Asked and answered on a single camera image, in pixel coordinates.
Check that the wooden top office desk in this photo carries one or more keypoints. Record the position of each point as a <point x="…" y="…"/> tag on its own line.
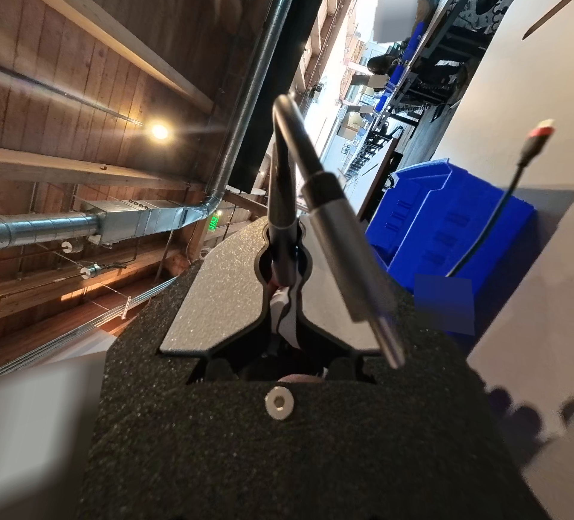
<point x="441" y="13"/>

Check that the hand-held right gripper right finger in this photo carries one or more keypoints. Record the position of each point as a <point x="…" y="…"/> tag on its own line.
<point x="323" y="305"/>

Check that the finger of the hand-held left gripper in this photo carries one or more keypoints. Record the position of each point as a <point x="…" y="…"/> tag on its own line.
<point x="283" y="314"/>

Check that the round silver ceiling fixture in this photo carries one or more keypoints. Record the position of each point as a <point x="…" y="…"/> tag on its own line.
<point x="91" y="270"/>

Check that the grey ceiling conduit bundle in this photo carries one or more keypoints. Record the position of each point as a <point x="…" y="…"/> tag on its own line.
<point x="67" y="335"/>

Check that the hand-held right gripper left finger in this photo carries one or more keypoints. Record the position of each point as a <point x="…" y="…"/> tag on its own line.
<point x="215" y="300"/>

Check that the green exit sign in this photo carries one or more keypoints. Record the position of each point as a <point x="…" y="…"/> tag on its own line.
<point x="214" y="222"/>

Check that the row of ceiling spotlights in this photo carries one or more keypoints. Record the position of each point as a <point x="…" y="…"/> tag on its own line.
<point x="159" y="131"/>

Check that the silver ventilation duct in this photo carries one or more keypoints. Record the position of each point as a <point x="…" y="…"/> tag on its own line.
<point x="134" y="215"/>
<point x="252" y="80"/>

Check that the blue plastic bin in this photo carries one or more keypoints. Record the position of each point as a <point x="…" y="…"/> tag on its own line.
<point x="448" y="224"/>

